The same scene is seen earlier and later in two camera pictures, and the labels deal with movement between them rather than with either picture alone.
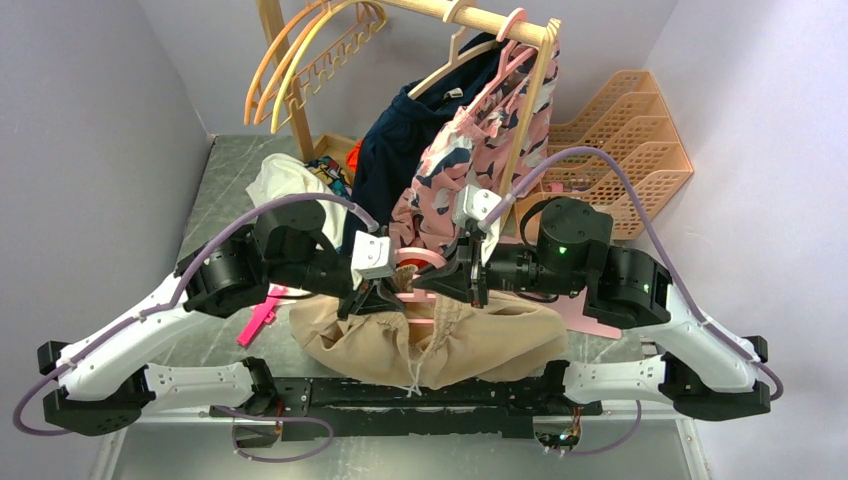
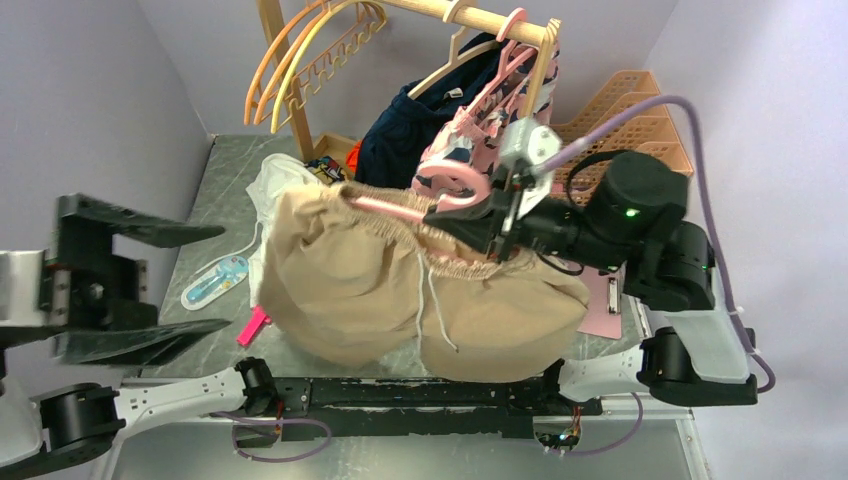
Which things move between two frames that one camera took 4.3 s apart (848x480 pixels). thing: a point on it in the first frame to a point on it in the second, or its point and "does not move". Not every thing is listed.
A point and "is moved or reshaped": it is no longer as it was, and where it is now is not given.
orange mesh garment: (352, 156) does not move
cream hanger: (455, 57) does not move
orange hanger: (253, 93) does not move
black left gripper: (371, 297) to (89, 286)
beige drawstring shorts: (420, 344) is moved or reshaped
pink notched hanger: (418, 295) to (422, 174)
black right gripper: (464, 278) to (476, 226)
